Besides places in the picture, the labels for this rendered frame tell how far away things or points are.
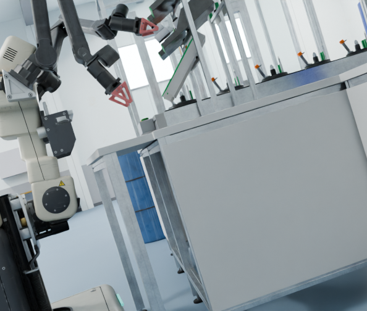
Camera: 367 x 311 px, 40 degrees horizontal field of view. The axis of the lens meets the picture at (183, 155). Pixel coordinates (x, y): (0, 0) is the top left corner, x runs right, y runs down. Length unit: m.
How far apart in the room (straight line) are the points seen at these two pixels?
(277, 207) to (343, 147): 0.34
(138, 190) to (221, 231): 2.97
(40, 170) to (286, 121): 0.95
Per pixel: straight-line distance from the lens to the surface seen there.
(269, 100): 1.88
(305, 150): 1.91
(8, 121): 2.04
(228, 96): 2.44
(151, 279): 1.87
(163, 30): 2.16
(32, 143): 2.04
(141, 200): 4.76
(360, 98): 1.89
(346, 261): 2.00
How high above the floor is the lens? 0.77
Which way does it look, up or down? 1 degrees down
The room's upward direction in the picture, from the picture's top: 17 degrees counter-clockwise
